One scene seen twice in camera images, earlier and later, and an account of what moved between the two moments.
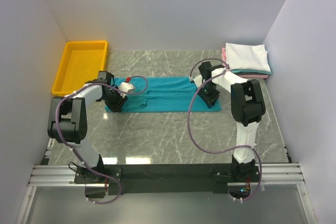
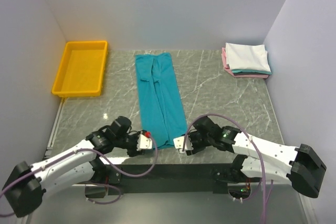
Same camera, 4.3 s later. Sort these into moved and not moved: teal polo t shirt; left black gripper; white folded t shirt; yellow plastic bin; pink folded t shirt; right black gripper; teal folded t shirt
Moved: left black gripper; teal polo t shirt; right black gripper
Not moved: yellow plastic bin; pink folded t shirt; teal folded t shirt; white folded t shirt
